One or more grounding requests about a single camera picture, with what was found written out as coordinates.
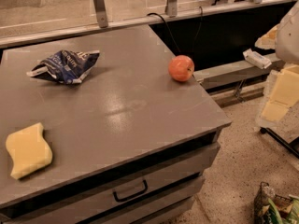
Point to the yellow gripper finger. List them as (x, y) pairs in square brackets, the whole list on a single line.
[(280, 94), (268, 40)]

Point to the blue chip bag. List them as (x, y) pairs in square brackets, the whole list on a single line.
[(66, 67)]

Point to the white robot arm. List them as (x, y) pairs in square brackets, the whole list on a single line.
[(287, 40)]

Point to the yellow sponge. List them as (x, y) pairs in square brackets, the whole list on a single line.
[(28, 150)]

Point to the white wrapped packet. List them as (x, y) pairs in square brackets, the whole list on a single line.
[(256, 59)]

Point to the black metal stand leg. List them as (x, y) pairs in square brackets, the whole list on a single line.
[(293, 146)]

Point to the grey side ledge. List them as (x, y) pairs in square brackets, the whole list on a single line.
[(233, 83)]

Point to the red apple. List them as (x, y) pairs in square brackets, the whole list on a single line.
[(181, 68)]

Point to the grey drawer cabinet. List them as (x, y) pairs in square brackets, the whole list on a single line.
[(127, 121)]

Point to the grey metal railing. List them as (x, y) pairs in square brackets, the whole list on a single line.
[(24, 22)]

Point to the wire basket with snacks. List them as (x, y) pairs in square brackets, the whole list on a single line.
[(270, 208)]

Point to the black drawer handle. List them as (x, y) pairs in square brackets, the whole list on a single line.
[(129, 191)]

